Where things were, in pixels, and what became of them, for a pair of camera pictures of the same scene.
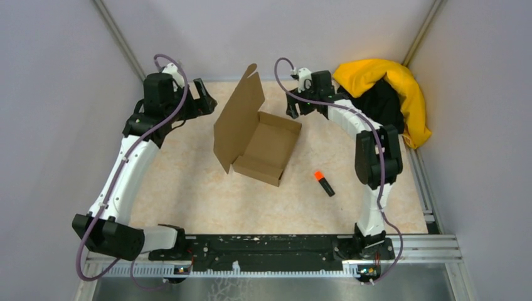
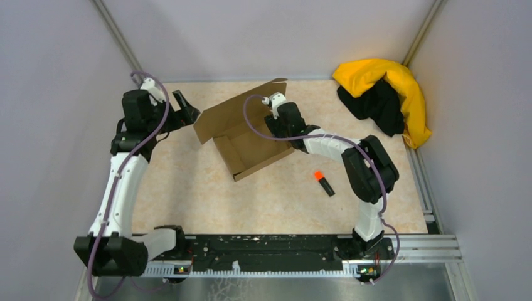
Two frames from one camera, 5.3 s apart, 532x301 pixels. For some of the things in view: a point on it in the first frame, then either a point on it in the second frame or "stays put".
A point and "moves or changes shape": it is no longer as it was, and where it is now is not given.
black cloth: [381, 105] stays put
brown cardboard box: [257, 144] moves or changes shape
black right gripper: [291, 110] → [273, 124]
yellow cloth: [359, 76] stays put
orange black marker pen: [320, 176] stays put
